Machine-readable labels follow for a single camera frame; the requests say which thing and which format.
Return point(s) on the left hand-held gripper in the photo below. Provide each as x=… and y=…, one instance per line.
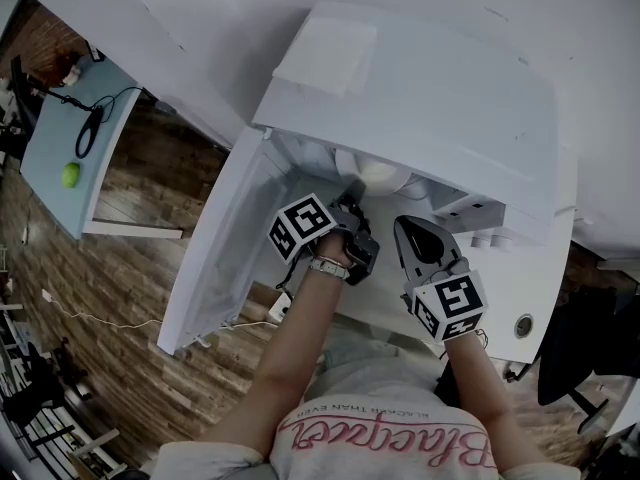
x=300, y=223

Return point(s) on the person's white printed t-shirt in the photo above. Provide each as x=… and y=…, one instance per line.
x=375, y=393

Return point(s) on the white microwave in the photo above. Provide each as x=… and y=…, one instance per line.
x=425, y=108

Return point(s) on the white plate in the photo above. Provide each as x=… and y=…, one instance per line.
x=345, y=165

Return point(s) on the white plug adapter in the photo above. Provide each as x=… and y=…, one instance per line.
x=47, y=295

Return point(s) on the small potted plant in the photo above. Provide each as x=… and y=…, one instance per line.
x=69, y=68

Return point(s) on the white desk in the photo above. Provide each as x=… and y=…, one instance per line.
x=525, y=278

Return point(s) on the person's left forearm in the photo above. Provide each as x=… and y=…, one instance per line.
x=295, y=338

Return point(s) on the green apple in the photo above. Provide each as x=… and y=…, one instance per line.
x=71, y=175

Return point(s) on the black office chair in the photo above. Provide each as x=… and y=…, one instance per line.
x=590, y=343

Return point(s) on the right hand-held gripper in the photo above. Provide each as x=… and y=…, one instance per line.
x=457, y=303

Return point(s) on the white folded cloth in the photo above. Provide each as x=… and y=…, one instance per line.
x=325, y=55

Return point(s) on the person's beige trousers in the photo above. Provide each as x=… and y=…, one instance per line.
x=360, y=348

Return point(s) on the person's right forearm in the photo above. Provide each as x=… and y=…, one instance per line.
x=475, y=388

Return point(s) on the person's left hand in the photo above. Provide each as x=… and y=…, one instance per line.
x=330, y=248

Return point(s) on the white power strip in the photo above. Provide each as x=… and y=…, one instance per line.
x=281, y=305

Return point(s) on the light blue table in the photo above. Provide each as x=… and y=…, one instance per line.
x=55, y=133

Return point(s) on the black rectangular device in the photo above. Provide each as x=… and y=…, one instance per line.
x=95, y=53

